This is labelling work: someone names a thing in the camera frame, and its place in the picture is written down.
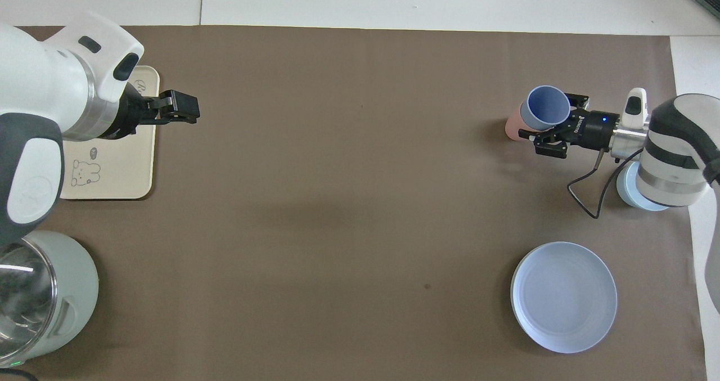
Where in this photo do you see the pale green cooking pot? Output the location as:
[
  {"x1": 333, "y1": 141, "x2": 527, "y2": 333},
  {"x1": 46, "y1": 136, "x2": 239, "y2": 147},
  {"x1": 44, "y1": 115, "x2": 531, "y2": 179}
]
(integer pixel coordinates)
[{"x1": 0, "y1": 230, "x2": 100, "y2": 368}]

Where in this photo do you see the blue plastic cup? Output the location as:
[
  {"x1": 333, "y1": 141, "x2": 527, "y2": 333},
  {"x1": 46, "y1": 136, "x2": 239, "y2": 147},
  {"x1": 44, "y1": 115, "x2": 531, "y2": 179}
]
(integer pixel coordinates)
[{"x1": 519, "y1": 85, "x2": 573, "y2": 133}]

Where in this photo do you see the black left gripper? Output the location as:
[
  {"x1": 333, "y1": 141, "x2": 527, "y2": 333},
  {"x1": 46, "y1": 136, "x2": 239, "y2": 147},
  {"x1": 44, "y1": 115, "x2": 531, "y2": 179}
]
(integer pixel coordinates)
[{"x1": 115, "y1": 82, "x2": 201, "y2": 141}]

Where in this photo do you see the cream tray with rabbit print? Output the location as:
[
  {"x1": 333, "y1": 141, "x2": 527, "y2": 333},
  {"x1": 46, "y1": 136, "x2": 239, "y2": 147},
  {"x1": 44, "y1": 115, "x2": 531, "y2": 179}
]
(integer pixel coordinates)
[{"x1": 58, "y1": 65, "x2": 161, "y2": 201}]

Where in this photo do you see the periwinkle blue plate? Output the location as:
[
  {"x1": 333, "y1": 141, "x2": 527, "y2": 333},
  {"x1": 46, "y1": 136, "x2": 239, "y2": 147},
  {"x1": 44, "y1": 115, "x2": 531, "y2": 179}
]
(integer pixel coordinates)
[{"x1": 510, "y1": 241, "x2": 619, "y2": 355}]

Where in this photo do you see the pink plastic cup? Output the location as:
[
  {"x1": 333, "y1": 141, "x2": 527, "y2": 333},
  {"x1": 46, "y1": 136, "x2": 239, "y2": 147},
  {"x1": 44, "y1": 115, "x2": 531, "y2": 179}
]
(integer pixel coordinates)
[{"x1": 505, "y1": 102, "x2": 539, "y2": 142}]

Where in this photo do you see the brown table mat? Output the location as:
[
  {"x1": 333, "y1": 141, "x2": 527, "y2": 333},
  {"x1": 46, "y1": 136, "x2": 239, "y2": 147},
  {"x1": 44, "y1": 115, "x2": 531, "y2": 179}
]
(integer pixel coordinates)
[{"x1": 0, "y1": 25, "x2": 709, "y2": 381}]

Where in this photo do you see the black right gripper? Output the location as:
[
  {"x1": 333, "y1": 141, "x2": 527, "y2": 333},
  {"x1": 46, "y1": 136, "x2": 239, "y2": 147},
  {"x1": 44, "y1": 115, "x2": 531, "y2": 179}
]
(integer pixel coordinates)
[{"x1": 517, "y1": 92, "x2": 620, "y2": 160}]

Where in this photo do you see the light blue bowl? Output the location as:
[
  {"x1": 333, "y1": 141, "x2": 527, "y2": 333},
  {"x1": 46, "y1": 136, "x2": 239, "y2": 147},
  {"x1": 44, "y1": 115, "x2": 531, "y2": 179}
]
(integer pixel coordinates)
[{"x1": 615, "y1": 160, "x2": 671, "y2": 212}]

